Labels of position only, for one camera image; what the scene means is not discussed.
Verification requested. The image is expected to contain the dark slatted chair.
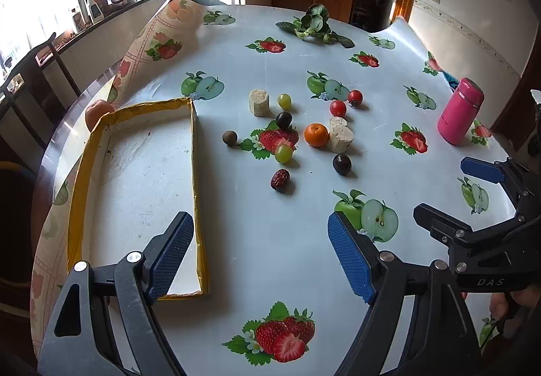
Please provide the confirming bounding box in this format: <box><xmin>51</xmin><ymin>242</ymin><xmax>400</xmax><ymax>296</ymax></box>
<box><xmin>351</xmin><ymin>0</ymin><xmax>373</xmax><ymax>24</ymax></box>

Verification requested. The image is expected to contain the red date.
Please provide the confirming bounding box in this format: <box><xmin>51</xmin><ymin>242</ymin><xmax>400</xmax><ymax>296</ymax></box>
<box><xmin>270</xmin><ymin>169</ymin><xmax>291</xmax><ymax>192</ymax></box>

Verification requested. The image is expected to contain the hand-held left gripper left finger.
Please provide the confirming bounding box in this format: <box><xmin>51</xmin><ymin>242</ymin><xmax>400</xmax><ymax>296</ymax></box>
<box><xmin>38</xmin><ymin>211</ymin><xmax>195</xmax><ymax>376</ymax></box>

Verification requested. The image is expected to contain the fruit printed tablecloth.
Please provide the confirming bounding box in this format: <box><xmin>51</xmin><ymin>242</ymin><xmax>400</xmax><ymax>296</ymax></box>
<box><xmin>31</xmin><ymin>0</ymin><xmax>533</xmax><ymax>376</ymax></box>

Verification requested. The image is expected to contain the person's right hand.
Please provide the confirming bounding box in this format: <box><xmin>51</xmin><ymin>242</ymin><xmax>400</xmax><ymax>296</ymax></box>
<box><xmin>463</xmin><ymin>286</ymin><xmax>541</xmax><ymax>336</ymax></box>

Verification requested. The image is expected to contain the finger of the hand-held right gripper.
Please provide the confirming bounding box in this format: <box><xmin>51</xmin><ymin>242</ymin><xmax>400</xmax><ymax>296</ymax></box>
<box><xmin>413</xmin><ymin>203</ymin><xmax>476</xmax><ymax>260</ymax></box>
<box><xmin>461</xmin><ymin>155</ymin><xmax>531</xmax><ymax>212</ymax></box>

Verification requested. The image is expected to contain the white foam tray yellow rim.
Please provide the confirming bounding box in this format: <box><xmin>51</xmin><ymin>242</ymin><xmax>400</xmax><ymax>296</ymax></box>
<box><xmin>68</xmin><ymin>96</ymin><xmax>210</xmax><ymax>301</ymax></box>

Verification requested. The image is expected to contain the dark wooden armchair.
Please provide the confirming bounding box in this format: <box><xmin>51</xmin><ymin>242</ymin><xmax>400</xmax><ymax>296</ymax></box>
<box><xmin>0</xmin><ymin>33</ymin><xmax>82</xmax><ymax>157</ymax></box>

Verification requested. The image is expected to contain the peach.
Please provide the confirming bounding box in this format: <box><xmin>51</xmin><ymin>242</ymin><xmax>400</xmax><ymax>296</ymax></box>
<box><xmin>85</xmin><ymin>100</ymin><xmax>115</xmax><ymax>132</ymax></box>

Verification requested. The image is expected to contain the white spray bottle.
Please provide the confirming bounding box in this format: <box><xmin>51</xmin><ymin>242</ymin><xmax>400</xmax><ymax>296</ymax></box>
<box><xmin>86</xmin><ymin>0</ymin><xmax>104</xmax><ymax>24</ymax></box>

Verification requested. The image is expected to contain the pink thermos bottle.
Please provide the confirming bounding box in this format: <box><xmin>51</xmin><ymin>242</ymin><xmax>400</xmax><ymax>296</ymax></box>
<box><xmin>437</xmin><ymin>78</ymin><xmax>485</xmax><ymax>146</ymax></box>

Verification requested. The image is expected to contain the beige cylindrical food piece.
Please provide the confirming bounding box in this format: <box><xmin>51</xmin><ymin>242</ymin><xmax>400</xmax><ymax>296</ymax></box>
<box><xmin>329</xmin><ymin>117</ymin><xmax>348</xmax><ymax>149</ymax></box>
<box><xmin>249</xmin><ymin>89</ymin><xmax>270</xmax><ymax>117</ymax></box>
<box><xmin>338</xmin><ymin>127</ymin><xmax>355</xmax><ymax>154</ymax></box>

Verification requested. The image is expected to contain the leafy green vegetable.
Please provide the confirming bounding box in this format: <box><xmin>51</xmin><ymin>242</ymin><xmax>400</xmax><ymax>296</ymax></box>
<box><xmin>276</xmin><ymin>4</ymin><xmax>356</xmax><ymax>48</ymax></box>

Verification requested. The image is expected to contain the orange tangerine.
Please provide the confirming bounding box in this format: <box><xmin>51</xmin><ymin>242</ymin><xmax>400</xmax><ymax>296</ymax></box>
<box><xmin>304</xmin><ymin>123</ymin><xmax>329</xmax><ymax>148</ymax></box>

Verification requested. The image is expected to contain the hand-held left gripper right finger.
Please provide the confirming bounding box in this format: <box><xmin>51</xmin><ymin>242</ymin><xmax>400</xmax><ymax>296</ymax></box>
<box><xmin>327</xmin><ymin>211</ymin><xmax>483</xmax><ymax>376</ymax></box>

